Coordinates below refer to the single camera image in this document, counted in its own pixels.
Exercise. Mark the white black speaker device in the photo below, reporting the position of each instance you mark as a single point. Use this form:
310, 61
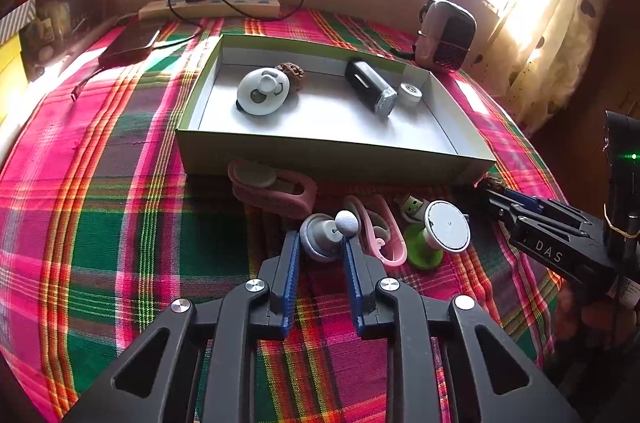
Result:
447, 33

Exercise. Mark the yellow box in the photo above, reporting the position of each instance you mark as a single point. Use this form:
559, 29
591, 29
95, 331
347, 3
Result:
9, 73

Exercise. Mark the black smartphone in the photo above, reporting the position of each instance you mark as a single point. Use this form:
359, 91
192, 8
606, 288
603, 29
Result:
130, 45

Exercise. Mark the small white round cap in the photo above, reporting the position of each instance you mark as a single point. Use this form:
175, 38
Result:
410, 94

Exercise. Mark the cream power strip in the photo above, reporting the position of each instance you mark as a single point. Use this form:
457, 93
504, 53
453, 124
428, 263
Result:
250, 8

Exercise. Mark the pink ear hook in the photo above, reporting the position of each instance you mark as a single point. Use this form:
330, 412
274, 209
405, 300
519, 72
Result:
395, 253

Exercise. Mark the pink green plaid tablecloth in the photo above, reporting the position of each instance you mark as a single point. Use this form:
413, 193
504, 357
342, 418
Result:
125, 203

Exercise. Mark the large brown walnut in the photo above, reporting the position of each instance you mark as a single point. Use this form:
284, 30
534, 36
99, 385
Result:
296, 75

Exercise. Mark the black device with silver end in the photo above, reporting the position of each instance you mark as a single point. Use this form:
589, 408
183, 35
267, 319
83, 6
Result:
365, 85

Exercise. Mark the cream dotted curtain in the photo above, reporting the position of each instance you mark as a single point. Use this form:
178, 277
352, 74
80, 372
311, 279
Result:
565, 28

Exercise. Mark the white panda face massager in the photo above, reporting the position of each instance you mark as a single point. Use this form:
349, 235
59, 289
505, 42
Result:
260, 93

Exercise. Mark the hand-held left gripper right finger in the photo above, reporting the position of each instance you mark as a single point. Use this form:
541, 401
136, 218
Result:
352, 285

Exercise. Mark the clear acrylic display case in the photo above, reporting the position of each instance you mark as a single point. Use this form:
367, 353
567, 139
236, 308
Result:
60, 18

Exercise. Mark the green white cardboard box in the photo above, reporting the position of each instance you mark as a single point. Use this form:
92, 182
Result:
325, 155

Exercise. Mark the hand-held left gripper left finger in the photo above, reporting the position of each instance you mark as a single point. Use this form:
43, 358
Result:
287, 275

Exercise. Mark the person's right hand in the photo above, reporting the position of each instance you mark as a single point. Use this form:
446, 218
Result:
590, 320

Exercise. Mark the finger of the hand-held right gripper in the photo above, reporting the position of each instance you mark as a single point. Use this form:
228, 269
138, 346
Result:
525, 200
550, 250

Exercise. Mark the green white striped box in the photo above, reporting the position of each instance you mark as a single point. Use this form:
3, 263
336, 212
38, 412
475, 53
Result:
17, 20

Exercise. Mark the white charger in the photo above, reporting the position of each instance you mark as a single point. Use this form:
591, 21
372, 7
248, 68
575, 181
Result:
447, 228

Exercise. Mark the pink case with grey disc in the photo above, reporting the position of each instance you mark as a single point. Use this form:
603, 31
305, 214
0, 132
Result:
295, 198

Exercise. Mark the grey knob with white ball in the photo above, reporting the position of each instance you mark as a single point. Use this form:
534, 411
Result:
320, 235

